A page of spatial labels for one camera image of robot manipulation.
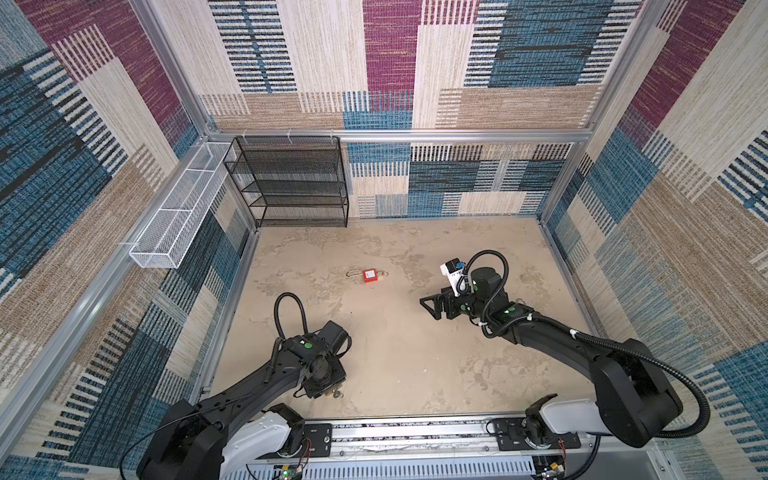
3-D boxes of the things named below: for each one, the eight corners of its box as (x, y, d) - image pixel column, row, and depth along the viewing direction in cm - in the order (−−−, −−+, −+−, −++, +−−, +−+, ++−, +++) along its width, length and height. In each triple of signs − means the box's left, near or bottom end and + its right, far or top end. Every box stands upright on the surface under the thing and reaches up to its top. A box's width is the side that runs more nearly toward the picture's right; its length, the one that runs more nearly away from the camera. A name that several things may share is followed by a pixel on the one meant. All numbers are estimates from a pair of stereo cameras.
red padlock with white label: (346, 282, 105) (345, 278, 103) (347, 272, 108) (346, 268, 106) (377, 282, 105) (377, 278, 103) (377, 272, 108) (377, 268, 106)
